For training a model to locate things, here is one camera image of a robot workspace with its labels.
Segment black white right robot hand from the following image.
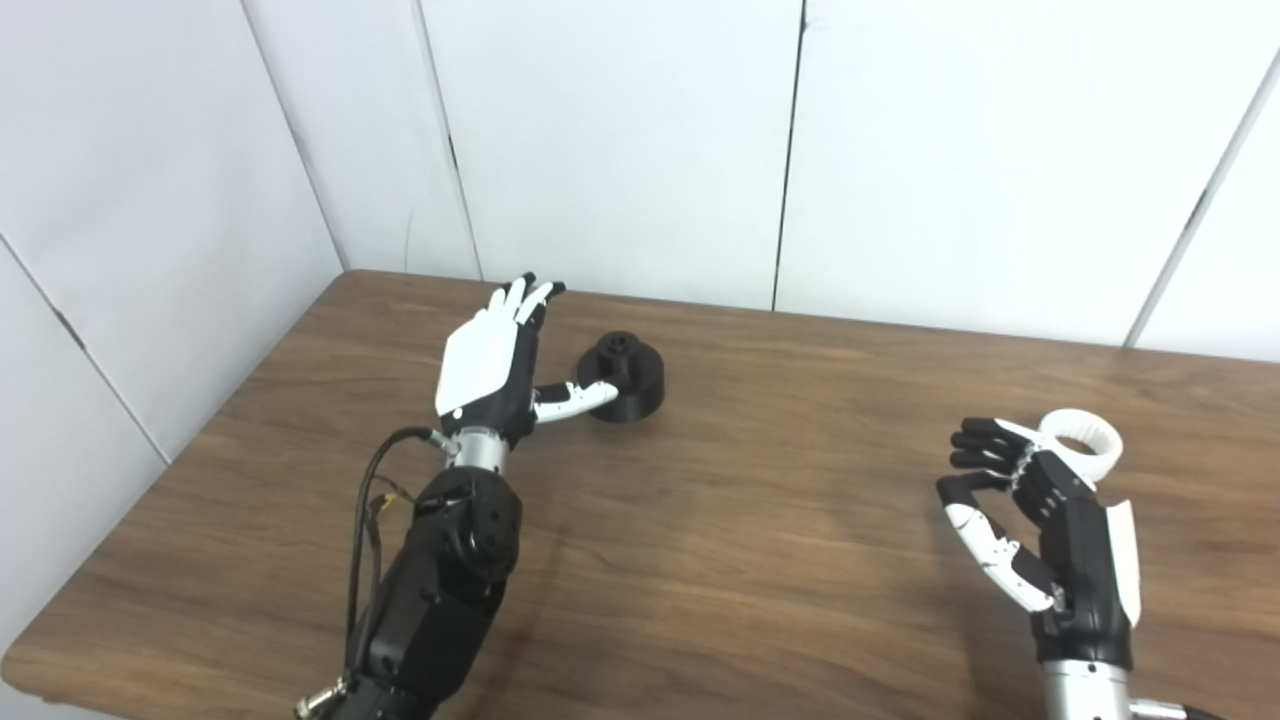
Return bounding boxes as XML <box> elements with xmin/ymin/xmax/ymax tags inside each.
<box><xmin>936</xmin><ymin>417</ymin><xmax>1142</xmax><ymax>671</ymax></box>

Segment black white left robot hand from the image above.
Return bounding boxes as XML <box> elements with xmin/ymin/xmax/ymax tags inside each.
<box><xmin>435</xmin><ymin>273</ymin><xmax>621</xmax><ymax>451</ymax></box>

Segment white toothed plastic ring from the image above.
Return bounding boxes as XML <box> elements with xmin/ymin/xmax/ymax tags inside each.
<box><xmin>1038</xmin><ymin>409</ymin><xmax>1124</xmax><ymax>486</ymax></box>

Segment round black plastic part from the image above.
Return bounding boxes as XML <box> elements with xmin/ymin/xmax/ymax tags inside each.
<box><xmin>576</xmin><ymin>332</ymin><xmax>666</xmax><ymax>424</ymax></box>

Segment thin left arm wires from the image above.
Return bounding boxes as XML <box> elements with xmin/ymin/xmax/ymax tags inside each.
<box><xmin>365</xmin><ymin>478</ymin><xmax>416</xmax><ymax>601</ymax></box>

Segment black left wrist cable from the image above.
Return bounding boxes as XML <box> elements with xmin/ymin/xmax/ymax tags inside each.
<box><xmin>295</xmin><ymin>427</ymin><xmax>461</xmax><ymax>719</ymax></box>

